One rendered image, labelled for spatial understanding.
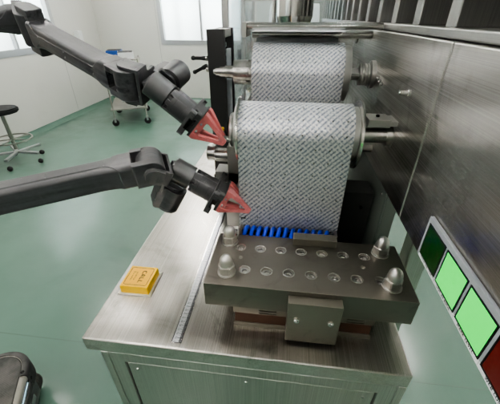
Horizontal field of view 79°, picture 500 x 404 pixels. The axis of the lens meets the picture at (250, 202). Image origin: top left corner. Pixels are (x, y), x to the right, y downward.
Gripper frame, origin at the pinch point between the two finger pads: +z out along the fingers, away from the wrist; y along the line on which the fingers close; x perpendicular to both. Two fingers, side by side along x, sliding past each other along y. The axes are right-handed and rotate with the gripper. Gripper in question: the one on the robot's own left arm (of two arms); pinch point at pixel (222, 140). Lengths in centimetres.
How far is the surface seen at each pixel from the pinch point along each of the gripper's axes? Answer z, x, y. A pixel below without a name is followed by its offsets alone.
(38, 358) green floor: -1, -159, -11
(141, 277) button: 4.7, -35.1, 15.7
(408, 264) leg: 66, 4, -6
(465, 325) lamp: 31, 18, 42
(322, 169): 19.5, 11.7, 6.3
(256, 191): 12.6, -2.1, 6.0
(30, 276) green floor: -35, -187, -63
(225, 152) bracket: 2.7, -3.2, -2.7
